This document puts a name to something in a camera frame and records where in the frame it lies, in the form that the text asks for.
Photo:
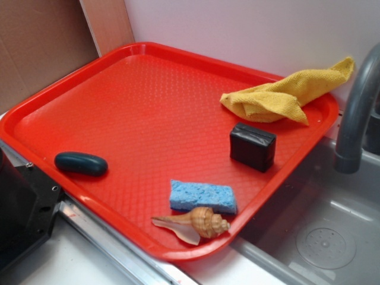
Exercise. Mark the brown cardboard panel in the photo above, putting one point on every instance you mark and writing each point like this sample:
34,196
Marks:
43,41

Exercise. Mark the black box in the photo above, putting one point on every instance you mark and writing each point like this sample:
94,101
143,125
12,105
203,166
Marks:
252,146

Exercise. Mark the blue sponge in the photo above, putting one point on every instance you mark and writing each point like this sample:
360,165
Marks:
185,196

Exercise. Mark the grey toy faucet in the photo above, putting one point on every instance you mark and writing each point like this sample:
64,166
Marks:
359,128

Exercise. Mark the tan conch seashell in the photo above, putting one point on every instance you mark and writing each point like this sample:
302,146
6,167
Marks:
191,227

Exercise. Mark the dark green oval soap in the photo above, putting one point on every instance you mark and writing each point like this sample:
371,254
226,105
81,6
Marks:
81,163

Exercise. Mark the silver metal rail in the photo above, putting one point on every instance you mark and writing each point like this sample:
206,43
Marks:
82,249

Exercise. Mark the red plastic tray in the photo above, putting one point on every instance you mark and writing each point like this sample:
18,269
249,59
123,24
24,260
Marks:
154,114

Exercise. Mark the grey plastic sink basin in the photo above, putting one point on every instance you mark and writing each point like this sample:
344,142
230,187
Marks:
320,226

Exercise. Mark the yellow microfiber cloth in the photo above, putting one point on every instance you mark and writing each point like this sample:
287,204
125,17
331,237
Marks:
284,99

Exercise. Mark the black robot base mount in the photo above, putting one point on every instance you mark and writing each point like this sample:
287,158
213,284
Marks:
29,203

